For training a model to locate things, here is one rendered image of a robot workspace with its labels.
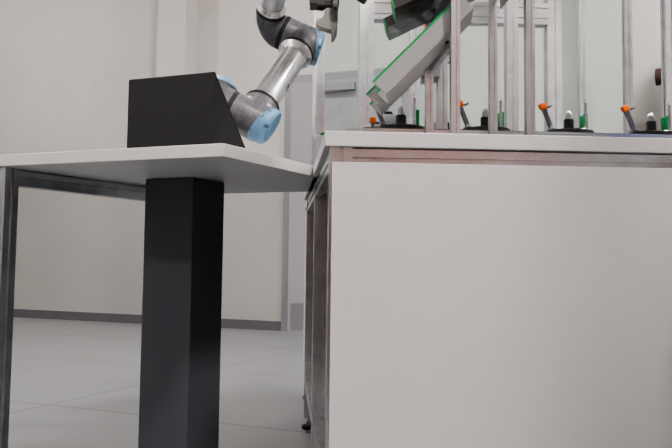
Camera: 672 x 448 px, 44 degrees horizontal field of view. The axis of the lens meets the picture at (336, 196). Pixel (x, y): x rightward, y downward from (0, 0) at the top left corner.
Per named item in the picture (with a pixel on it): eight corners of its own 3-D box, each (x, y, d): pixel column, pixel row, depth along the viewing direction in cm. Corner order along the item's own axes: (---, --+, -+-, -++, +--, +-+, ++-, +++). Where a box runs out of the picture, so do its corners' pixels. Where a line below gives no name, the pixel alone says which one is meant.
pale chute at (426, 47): (385, 94, 188) (372, 81, 189) (388, 105, 201) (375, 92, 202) (474, 7, 187) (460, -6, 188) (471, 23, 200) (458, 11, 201)
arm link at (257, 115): (217, 134, 248) (284, 36, 284) (262, 155, 247) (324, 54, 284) (223, 107, 239) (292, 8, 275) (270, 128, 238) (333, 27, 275)
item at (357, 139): (324, 145, 159) (325, 130, 159) (303, 200, 308) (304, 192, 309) (1017, 160, 168) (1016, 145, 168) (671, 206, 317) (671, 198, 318)
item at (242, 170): (-19, 167, 206) (-19, 155, 206) (186, 194, 288) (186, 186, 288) (223, 156, 178) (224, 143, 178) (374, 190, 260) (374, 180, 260)
